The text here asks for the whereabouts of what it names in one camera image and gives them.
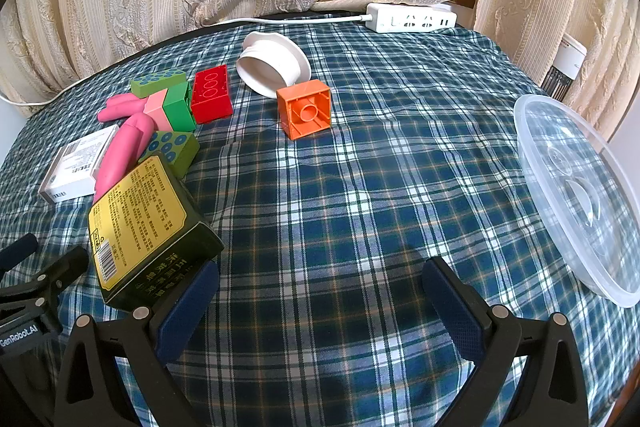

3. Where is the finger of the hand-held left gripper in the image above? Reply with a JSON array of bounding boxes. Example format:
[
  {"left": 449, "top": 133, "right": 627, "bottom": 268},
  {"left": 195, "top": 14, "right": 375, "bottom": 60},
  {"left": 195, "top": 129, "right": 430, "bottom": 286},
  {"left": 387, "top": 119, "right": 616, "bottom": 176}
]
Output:
[
  {"left": 0, "top": 234, "right": 39, "bottom": 274},
  {"left": 27, "top": 247, "right": 89, "bottom": 305}
]

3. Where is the white medicine box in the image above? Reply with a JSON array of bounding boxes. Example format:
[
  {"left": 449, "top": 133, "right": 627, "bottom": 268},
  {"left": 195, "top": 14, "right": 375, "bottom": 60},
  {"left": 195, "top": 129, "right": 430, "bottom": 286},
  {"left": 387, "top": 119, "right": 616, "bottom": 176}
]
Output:
[{"left": 37, "top": 124, "right": 121, "bottom": 205}]

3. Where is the green blue-dotted block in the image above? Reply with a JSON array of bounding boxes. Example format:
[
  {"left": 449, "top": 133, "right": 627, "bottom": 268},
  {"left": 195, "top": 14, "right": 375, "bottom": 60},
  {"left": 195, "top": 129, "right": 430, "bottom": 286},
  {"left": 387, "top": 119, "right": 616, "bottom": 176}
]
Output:
[
  {"left": 131, "top": 68, "right": 188, "bottom": 98},
  {"left": 137, "top": 129, "right": 201, "bottom": 180}
]

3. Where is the white plastic spool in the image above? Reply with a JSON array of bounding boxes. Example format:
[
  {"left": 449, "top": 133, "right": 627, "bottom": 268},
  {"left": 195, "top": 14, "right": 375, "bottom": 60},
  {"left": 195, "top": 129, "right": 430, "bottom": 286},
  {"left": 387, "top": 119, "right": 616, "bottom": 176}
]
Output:
[{"left": 235, "top": 31, "right": 312, "bottom": 98}]

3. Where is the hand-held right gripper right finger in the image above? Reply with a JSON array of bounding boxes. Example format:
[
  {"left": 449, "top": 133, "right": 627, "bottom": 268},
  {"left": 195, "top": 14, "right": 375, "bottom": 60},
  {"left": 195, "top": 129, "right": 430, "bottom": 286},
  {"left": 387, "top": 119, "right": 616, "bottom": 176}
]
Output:
[{"left": 422, "top": 257, "right": 591, "bottom": 427}]

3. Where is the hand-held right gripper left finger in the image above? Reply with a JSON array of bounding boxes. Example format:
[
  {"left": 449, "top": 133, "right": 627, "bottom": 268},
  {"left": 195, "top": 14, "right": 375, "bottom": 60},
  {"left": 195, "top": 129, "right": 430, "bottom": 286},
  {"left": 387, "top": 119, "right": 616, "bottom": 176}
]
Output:
[{"left": 52, "top": 259, "right": 221, "bottom": 427}]

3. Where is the dark green box yellow label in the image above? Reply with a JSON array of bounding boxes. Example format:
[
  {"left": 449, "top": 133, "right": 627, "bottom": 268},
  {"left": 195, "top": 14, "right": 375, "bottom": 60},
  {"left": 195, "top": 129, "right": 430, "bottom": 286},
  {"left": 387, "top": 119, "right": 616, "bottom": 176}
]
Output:
[{"left": 87, "top": 153, "right": 225, "bottom": 313}]

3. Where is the pink foam loop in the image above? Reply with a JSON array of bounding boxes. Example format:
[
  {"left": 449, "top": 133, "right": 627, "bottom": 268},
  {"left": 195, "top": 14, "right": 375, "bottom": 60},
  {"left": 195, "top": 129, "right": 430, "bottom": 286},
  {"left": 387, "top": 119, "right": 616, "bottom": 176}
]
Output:
[
  {"left": 97, "top": 94, "right": 151, "bottom": 124},
  {"left": 94, "top": 114, "right": 157, "bottom": 198}
]

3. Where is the clear plastic bowl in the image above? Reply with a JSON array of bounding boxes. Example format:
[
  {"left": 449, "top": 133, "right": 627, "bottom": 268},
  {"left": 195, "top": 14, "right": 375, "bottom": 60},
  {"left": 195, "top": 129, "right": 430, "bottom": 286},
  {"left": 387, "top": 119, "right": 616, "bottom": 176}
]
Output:
[{"left": 513, "top": 93, "right": 640, "bottom": 308}]

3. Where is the orange toy block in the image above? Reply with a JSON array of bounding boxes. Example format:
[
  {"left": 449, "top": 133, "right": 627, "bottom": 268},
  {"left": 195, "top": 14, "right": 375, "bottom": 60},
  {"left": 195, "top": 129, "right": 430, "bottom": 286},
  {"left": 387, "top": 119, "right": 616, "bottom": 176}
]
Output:
[{"left": 276, "top": 81, "right": 333, "bottom": 141}]

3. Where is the white power strip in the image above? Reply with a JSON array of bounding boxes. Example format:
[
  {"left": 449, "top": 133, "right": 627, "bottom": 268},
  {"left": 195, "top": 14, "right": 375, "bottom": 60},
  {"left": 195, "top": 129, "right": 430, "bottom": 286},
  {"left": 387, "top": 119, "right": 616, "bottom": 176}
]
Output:
[{"left": 366, "top": 3, "right": 458, "bottom": 34}]

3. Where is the white power cable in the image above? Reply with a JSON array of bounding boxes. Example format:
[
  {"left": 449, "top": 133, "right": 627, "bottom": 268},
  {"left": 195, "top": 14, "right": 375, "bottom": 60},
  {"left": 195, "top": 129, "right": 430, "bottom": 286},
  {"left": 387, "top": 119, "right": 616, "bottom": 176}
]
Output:
[{"left": 0, "top": 13, "right": 373, "bottom": 105}]

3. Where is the red toy block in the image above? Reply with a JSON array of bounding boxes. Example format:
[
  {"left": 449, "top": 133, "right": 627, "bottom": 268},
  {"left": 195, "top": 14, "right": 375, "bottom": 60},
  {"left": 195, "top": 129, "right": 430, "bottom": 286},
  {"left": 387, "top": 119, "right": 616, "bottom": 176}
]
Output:
[{"left": 190, "top": 65, "right": 235, "bottom": 125}]

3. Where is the white and grey bottle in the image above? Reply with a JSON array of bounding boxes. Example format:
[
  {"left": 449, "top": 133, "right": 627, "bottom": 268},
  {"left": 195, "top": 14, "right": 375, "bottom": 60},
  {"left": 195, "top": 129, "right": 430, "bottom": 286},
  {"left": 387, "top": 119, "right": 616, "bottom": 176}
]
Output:
[{"left": 542, "top": 32, "right": 588, "bottom": 102}]

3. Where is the green and pink block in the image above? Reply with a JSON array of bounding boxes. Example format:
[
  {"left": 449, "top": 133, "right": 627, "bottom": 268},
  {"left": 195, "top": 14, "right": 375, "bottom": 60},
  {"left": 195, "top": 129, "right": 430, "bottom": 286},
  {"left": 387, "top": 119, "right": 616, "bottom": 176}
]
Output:
[{"left": 142, "top": 79, "right": 197, "bottom": 132}]

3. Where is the blue plaid cloth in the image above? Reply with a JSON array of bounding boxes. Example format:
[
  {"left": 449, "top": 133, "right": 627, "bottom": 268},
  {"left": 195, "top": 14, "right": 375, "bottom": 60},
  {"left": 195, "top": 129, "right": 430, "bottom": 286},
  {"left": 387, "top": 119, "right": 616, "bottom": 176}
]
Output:
[{"left": 0, "top": 19, "right": 640, "bottom": 427}]

